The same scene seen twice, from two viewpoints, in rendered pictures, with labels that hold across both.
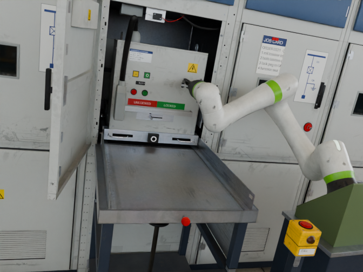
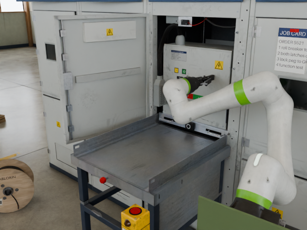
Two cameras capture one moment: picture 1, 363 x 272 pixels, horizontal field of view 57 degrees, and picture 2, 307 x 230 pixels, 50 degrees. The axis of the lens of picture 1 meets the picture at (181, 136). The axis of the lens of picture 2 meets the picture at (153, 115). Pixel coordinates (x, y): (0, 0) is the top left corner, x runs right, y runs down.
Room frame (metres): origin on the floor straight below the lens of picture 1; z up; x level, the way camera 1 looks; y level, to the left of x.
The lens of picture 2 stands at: (0.55, -1.42, 1.65)
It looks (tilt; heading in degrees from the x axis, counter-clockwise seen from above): 19 degrees down; 59
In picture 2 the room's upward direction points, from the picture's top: straight up
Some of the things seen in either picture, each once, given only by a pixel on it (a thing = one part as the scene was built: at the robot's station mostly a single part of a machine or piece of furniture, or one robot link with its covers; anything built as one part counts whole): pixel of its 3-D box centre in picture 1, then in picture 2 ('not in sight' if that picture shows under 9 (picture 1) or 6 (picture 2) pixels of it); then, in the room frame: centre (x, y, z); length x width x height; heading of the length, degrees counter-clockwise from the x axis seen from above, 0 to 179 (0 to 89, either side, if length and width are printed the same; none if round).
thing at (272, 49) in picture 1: (271, 56); (291, 50); (1.91, -0.42, 1.43); 0.15 x 0.01 x 0.21; 108
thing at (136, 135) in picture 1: (152, 136); (193, 124); (1.81, 0.17, 0.89); 0.54 x 0.05 x 0.06; 108
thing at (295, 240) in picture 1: (302, 237); (135, 222); (1.04, -0.48, 0.85); 0.08 x 0.08 x 0.10; 18
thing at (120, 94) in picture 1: (119, 102); (160, 92); (1.67, 0.34, 1.09); 0.08 x 0.05 x 0.17; 18
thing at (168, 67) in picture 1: (158, 93); (193, 86); (1.79, 0.16, 1.15); 0.48 x 0.01 x 0.48; 108
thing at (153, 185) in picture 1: (164, 177); (152, 154); (1.43, 0.05, 0.82); 0.68 x 0.62 x 0.06; 18
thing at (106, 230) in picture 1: (154, 244); (152, 208); (1.43, 0.05, 0.46); 0.64 x 0.58 x 0.66; 18
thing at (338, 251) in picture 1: (341, 229); not in sight; (1.36, -0.78, 0.74); 0.42 x 0.32 x 0.02; 112
